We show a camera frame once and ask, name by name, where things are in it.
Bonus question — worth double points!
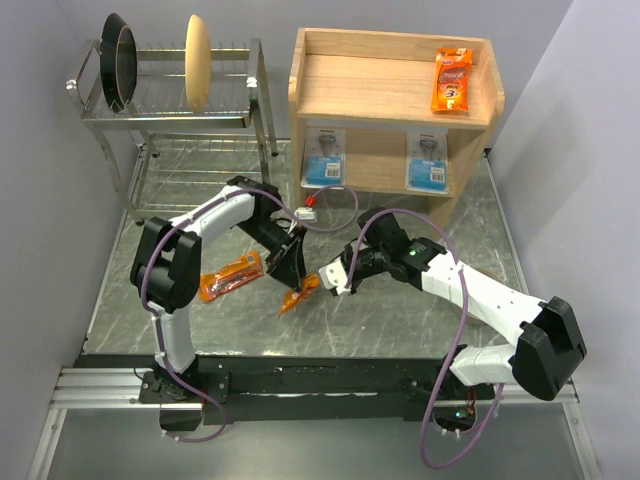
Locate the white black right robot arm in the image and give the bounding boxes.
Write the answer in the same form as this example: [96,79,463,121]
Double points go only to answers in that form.
[321,208,587,401]

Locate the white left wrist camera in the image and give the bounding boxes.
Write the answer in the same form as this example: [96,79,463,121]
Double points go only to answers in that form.
[294,193,318,224]

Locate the orange razor pack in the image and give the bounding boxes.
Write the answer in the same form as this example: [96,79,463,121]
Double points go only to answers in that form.
[198,250,264,303]
[431,48,473,112]
[279,273,320,316]

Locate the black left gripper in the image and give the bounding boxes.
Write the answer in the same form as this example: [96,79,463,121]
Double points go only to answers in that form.
[237,216,307,293]

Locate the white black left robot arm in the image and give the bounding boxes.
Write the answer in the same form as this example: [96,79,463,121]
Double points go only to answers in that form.
[130,176,307,402]

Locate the beige wooden plate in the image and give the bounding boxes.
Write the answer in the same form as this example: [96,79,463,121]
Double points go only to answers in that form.
[185,15,211,113]

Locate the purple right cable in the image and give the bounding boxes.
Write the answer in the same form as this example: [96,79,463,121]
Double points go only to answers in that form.
[346,207,505,470]

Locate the metal dish rack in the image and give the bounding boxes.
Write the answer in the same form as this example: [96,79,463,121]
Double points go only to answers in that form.
[66,39,279,225]

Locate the wooden two-tier shelf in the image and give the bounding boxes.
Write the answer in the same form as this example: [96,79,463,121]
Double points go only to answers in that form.
[288,27,505,227]

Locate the beige ceramic bowl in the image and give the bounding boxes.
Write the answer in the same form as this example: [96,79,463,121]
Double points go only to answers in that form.
[449,267,504,324]

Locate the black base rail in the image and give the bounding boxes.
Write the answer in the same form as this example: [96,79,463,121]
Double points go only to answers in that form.
[137,352,496,426]

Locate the blue razor blister pack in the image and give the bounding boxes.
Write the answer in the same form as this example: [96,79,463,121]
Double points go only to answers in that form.
[301,127,346,188]
[405,132,449,195]

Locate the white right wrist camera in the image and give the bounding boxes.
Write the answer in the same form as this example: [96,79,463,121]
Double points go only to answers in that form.
[318,258,351,296]

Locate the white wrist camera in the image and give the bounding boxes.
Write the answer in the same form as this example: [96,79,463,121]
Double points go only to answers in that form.
[318,258,351,296]
[294,193,318,224]

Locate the black plate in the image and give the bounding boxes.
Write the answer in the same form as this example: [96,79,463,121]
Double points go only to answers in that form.
[100,13,138,113]

